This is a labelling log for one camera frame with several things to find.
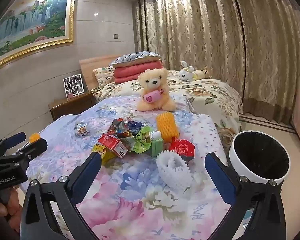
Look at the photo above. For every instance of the wall switch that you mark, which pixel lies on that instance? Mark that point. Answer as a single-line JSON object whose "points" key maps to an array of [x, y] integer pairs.
{"points": [[115, 36]]}

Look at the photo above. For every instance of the wooden nightstand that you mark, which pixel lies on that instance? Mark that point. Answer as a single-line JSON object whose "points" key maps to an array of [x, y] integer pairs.
{"points": [[70, 106]]}

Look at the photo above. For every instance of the white cartoon clay packet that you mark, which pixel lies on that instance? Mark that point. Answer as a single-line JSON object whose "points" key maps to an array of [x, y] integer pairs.
{"points": [[82, 130]]}

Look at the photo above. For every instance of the green spout pouch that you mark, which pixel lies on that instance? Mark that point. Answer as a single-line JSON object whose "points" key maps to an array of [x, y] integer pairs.
{"points": [[142, 137]]}

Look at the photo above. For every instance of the person's left hand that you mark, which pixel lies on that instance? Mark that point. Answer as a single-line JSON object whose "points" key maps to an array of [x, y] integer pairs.
{"points": [[7, 208]]}

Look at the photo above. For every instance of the red drink carton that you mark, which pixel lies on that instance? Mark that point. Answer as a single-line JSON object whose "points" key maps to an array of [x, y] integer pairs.
{"points": [[112, 143]]}

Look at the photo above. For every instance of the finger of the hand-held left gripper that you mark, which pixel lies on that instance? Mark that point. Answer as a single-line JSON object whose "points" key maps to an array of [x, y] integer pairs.
{"points": [[33, 148], [15, 138]]}

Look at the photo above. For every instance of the red colourful snack wrapper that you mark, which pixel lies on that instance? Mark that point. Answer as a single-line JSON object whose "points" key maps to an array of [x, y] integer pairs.
{"points": [[116, 127]]}

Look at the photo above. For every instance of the white rabbit plush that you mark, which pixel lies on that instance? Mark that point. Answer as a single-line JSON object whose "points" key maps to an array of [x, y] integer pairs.
{"points": [[186, 73]]}

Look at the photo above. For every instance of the cream floral bedspread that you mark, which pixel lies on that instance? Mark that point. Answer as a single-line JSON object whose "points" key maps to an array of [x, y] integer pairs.
{"points": [[210, 92]]}

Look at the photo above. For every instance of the orange foam fruit net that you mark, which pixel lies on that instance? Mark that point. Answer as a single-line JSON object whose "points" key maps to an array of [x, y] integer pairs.
{"points": [[167, 127]]}

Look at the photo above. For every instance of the small pink holder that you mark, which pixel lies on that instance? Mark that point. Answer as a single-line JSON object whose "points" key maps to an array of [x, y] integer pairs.
{"points": [[70, 96]]}

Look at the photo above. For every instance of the blue pink floral blanket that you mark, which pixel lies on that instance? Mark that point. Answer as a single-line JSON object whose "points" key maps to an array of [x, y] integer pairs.
{"points": [[130, 180]]}

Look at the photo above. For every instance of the beige patterned curtain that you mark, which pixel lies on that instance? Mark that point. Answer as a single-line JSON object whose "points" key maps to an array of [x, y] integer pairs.
{"points": [[270, 55], [190, 30]]}

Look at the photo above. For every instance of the red folded blanket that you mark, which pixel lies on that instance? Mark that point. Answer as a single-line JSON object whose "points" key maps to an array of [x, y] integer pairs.
{"points": [[130, 72]]}

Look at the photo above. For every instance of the wooden headboard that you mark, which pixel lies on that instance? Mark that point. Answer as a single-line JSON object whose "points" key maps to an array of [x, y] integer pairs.
{"points": [[90, 65]]}

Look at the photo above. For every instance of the white tissue pack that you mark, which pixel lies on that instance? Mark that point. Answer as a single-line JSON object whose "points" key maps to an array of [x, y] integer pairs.
{"points": [[175, 172]]}

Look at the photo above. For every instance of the yellow snack wrapper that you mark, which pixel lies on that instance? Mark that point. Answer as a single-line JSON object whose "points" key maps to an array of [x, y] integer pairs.
{"points": [[105, 155]]}

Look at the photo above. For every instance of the yellow plush toy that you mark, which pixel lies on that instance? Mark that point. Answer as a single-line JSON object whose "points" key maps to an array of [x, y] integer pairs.
{"points": [[202, 73]]}

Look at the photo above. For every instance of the blue patterned pillow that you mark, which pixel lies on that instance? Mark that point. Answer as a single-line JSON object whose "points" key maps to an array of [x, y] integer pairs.
{"points": [[132, 57]]}

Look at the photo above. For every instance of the white trash bin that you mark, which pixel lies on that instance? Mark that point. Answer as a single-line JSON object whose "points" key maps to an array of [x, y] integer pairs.
{"points": [[236, 160]]}

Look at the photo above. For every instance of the beige teddy bear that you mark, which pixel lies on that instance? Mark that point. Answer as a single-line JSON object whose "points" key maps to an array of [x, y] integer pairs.
{"points": [[152, 80]]}

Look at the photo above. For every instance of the gold framed landscape painting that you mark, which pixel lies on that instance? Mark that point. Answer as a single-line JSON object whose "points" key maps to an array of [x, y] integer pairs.
{"points": [[27, 22]]}

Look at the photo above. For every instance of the green snack packet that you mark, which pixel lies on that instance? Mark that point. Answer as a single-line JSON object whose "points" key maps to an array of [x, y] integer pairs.
{"points": [[156, 148]]}

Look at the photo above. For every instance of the small orange container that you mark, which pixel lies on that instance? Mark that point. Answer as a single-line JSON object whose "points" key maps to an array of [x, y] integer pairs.
{"points": [[34, 137]]}

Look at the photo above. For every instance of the floral pillow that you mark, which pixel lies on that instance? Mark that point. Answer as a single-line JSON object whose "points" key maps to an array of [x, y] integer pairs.
{"points": [[103, 76]]}

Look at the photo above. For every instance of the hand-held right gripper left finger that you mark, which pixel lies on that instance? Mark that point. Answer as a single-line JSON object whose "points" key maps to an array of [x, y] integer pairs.
{"points": [[86, 172]]}

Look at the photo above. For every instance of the photo grid frame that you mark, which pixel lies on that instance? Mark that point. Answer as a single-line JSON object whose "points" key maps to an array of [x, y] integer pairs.
{"points": [[73, 85]]}

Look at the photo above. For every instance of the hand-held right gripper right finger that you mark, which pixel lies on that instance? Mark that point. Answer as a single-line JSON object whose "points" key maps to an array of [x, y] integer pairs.
{"points": [[220, 177]]}

